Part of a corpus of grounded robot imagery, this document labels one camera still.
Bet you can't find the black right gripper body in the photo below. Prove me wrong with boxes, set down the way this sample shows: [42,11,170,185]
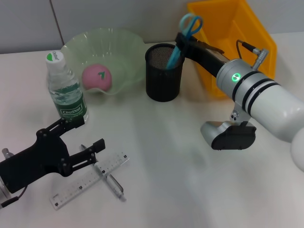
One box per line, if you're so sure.
[187,45,230,78]

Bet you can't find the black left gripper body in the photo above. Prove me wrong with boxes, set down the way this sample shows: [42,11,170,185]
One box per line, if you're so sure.
[0,128,72,193]

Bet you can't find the blue scissors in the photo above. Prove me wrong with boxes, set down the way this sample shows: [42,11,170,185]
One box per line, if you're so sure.
[166,13,204,70]

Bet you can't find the clear green-label water bottle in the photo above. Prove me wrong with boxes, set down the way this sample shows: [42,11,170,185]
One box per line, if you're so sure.
[46,49,89,124]

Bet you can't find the silver pen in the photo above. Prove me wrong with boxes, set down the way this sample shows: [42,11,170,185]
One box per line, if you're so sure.
[80,143,127,203]

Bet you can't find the clear plastic ruler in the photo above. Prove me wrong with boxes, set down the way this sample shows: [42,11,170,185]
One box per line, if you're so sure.
[49,152,130,211]

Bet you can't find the pink toy peach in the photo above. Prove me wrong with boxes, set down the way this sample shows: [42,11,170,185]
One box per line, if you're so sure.
[81,63,113,92]

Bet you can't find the black mesh pen holder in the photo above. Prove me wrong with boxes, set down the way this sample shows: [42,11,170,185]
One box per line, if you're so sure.
[144,43,185,103]

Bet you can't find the green wavy glass fruit plate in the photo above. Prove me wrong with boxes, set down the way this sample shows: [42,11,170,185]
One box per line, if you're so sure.
[60,27,145,96]

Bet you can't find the yellow plastic bin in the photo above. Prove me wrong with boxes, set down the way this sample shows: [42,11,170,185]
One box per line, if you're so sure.
[187,0,277,98]

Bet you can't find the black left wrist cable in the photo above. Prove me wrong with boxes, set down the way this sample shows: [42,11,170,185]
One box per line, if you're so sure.
[0,148,28,209]

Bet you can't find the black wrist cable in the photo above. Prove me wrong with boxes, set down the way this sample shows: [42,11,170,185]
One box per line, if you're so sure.
[0,148,28,209]
[236,39,270,70]

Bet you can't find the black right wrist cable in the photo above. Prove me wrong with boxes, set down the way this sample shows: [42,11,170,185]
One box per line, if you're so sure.
[236,39,270,70]

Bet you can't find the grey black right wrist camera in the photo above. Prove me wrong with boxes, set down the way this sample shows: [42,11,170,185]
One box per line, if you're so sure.
[200,120,257,151]

